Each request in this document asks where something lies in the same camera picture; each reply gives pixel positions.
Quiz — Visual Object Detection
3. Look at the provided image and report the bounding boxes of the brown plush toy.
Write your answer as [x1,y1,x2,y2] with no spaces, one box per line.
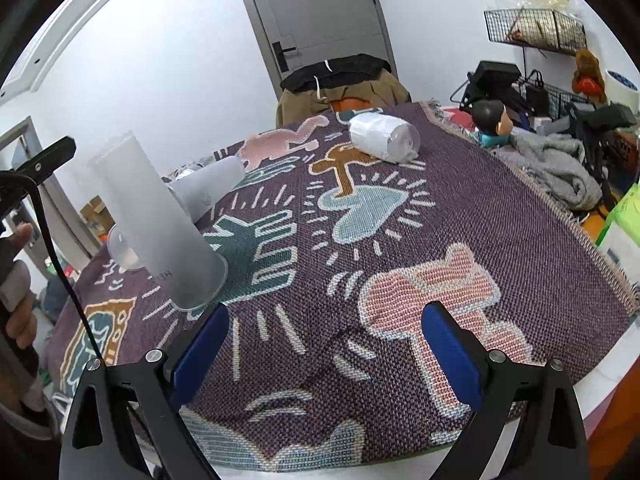
[571,49,608,106]

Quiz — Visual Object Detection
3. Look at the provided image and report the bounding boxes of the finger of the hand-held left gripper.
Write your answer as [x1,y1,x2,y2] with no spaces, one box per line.
[0,136,77,196]

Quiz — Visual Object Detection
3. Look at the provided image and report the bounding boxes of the small clear cup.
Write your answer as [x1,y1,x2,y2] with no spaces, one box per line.
[106,224,146,272]

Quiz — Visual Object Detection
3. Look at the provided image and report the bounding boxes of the white curved frame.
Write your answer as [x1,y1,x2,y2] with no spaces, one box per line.
[0,0,166,106]

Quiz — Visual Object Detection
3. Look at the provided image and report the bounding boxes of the white tape roll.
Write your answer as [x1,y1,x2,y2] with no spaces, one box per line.
[604,69,640,111]

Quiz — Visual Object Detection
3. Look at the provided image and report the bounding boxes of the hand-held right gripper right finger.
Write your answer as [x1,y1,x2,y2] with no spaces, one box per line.
[420,301,588,480]

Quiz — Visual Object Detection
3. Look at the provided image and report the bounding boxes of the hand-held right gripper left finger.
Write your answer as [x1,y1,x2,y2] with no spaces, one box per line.
[59,304,231,480]

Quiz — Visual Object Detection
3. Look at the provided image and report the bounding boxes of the black box device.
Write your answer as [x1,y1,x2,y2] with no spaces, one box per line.
[472,60,522,102]

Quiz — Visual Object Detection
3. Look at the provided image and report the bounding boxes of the black wire wall basket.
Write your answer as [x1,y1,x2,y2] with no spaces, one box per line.
[483,7,587,56]

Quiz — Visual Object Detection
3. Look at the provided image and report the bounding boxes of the grey towel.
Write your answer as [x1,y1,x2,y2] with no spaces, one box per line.
[500,130,603,211]

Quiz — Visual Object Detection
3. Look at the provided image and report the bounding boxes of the grey door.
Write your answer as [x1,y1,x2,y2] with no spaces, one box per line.
[230,0,398,103]

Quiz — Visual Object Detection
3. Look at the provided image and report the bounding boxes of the small black handbag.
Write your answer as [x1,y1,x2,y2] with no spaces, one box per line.
[524,69,551,116]

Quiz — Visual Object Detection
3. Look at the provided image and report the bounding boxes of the black door handle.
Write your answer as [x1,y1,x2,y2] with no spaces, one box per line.
[272,41,297,72]

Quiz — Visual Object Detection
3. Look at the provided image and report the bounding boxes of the white labelled clear cup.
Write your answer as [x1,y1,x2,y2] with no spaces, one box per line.
[348,111,421,164]

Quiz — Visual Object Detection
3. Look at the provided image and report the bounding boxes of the cardboard boxes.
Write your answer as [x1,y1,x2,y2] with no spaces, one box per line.
[80,195,118,241]

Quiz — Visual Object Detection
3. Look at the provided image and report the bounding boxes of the person's left hand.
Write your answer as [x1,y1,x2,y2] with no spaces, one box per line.
[0,222,47,413]

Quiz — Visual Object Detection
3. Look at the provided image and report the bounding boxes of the black garment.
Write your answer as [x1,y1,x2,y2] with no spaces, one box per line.
[280,54,392,93]

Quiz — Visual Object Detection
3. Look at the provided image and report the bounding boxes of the black cable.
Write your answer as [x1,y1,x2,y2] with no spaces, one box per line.
[0,170,108,367]

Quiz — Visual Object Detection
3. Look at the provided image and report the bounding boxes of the black camera bag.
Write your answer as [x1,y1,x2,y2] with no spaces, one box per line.
[565,102,640,161]

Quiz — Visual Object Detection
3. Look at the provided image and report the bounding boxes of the green and white box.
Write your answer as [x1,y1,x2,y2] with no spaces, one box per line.
[595,190,640,281]

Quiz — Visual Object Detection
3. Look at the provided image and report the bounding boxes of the purple printed blanket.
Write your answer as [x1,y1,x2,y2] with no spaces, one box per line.
[42,100,640,473]

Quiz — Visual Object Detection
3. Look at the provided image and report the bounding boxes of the short frosted cup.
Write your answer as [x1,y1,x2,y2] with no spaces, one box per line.
[165,155,247,223]

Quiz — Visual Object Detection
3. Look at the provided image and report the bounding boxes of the tall frosted cup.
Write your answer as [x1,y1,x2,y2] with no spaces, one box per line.
[87,130,230,311]

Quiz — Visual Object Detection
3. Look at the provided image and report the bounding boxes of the black-haired doll figurine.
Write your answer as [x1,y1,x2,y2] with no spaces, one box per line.
[471,99,516,148]

